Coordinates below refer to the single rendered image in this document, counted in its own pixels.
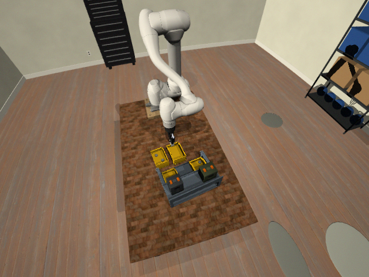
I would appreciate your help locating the yellow bin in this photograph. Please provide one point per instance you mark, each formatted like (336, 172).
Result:
(161, 155)
(176, 153)
(194, 163)
(169, 173)

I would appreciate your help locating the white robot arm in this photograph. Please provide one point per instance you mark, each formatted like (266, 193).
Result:
(171, 23)

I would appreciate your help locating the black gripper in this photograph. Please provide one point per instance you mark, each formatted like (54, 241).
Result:
(171, 135)

